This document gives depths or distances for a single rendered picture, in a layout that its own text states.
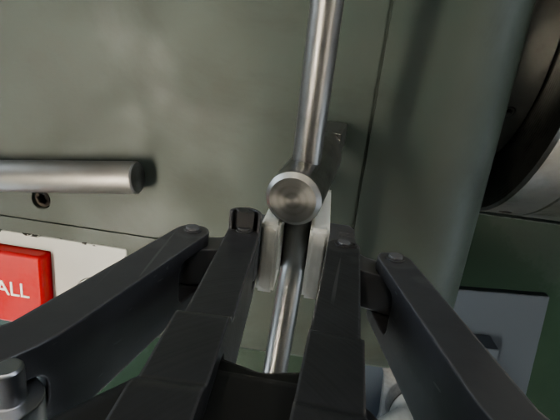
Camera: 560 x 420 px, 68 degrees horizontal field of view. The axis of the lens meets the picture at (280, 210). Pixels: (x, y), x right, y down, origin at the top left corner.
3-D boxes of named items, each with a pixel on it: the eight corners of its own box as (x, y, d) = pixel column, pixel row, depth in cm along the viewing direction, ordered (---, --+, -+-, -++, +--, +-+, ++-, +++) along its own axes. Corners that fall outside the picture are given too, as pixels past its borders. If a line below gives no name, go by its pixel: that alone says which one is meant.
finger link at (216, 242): (248, 295, 15) (168, 282, 15) (268, 244, 20) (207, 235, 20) (252, 257, 14) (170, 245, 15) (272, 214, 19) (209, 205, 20)
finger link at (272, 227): (272, 294, 17) (253, 291, 17) (288, 234, 23) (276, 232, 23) (280, 224, 16) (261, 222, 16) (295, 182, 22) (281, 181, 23)
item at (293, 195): (320, 112, 26) (267, 168, 15) (355, 117, 25) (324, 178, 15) (315, 147, 27) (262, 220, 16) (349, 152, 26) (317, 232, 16)
